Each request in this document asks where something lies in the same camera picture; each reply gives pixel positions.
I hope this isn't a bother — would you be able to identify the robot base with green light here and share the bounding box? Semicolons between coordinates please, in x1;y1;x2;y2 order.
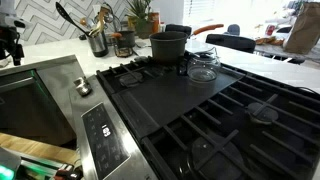
0;147;22;180

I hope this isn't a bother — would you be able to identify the black cast iron grate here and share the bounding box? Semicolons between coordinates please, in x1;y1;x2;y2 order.
141;64;320;180
95;55;188;98

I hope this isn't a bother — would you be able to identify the wooden robot mount table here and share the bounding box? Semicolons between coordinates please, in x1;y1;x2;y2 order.
0;132;80;167

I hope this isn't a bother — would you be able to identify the black flat griddle plate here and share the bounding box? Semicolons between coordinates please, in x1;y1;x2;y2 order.
111;68;244;139

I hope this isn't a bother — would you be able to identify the black square pad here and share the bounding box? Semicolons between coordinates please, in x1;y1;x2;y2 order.
164;23;193;36

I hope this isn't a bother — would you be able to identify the steel utensil holder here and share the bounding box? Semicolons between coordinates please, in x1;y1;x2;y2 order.
87;31;110;58

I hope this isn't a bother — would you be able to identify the green potted plant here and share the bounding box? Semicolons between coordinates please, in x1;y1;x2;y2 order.
125;0;156;40

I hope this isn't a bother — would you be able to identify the black chair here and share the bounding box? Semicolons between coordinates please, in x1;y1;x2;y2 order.
205;33;257;55

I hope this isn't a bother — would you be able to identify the wooden utensils bundle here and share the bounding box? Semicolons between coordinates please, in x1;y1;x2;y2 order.
89;5;112;38

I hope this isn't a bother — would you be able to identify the clear glass pot lid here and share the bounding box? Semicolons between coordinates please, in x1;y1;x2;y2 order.
186;49;222;83

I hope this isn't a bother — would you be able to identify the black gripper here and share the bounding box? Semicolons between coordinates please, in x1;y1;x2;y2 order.
0;25;25;67

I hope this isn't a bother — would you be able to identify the oven door handle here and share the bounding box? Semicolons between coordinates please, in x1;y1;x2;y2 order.
0;76;35;93

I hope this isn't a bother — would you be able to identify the silver stove knob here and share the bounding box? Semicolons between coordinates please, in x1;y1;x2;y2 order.
77;83;93;98

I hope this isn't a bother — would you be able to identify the black stove control panel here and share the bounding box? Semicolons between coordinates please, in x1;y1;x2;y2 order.
81;102;131;180

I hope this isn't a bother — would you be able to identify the brown paper bag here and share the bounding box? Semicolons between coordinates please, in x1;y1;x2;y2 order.
282;1;320;55

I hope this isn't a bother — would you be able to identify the grey blue chair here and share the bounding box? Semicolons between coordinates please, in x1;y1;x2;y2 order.
227;23;241;36

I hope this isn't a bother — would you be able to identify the black slotted ladle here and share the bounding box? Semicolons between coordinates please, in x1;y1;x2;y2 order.
54;1;92;38

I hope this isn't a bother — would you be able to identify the orange liquid bottle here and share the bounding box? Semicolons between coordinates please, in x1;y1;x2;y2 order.
148;11;161;34

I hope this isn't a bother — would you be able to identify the black cooking pot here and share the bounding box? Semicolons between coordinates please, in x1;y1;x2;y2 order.
148;30;190;65

